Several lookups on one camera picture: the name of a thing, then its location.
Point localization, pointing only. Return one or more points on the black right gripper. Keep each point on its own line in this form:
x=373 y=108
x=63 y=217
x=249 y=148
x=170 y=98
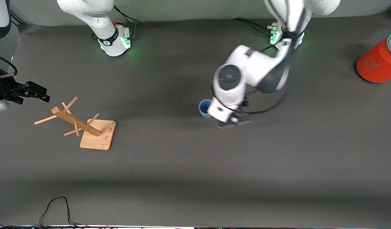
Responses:
x=3 y=88

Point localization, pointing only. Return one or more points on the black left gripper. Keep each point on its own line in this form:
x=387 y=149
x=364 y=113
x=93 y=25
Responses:
x=245 y=102

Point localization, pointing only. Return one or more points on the light blue plastic cup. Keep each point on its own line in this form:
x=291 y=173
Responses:
x=204 y=109

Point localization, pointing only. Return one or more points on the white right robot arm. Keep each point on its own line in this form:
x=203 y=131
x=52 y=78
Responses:
x=100 y=19

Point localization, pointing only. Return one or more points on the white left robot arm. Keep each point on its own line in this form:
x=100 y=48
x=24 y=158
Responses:
x=256 y=70

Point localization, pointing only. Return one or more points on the wooden mug rack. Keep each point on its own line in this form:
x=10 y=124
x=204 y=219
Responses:
x=96 y=136

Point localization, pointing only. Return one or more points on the orange cylindrical can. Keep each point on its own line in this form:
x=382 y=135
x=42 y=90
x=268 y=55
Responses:
x=375 y=60

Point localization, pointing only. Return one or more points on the aluminium frame rail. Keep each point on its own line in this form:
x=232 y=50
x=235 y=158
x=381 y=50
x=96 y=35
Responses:
x=15 y=17

